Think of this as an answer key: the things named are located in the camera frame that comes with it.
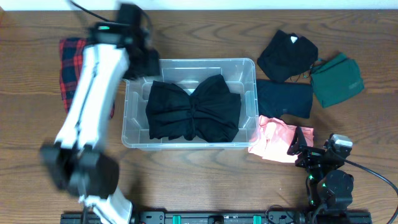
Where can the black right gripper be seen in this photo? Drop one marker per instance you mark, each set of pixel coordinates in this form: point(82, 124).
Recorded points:
point(311, 154)

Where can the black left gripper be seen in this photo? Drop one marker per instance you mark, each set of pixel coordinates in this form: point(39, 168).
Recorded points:
point(150, 62)

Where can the red navy plaid cloth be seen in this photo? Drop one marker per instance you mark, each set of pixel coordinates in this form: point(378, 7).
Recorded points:
point(71, 61)

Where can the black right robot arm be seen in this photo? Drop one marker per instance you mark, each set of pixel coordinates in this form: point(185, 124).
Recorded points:
point(327, 185)

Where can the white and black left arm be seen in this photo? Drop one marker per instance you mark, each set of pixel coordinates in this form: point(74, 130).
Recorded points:
point(76, 160)

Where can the clear plastic storage container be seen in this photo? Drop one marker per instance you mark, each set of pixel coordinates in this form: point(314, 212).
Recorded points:
point(240, 77)

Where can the coral pink crumpled cloth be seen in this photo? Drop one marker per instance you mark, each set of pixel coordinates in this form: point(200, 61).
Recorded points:
point(274, 140)

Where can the dark navy folded garment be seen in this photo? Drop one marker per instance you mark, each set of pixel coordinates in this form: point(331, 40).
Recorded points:
point(276, 99)

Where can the dark green folded garment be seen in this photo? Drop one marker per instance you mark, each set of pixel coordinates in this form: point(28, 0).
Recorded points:
point(336, 80)

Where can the black folded garment with tag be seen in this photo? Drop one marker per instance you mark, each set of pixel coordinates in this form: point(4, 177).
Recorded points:
point(287, 55)

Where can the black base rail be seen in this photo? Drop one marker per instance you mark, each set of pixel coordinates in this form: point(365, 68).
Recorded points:
point(248, 218)

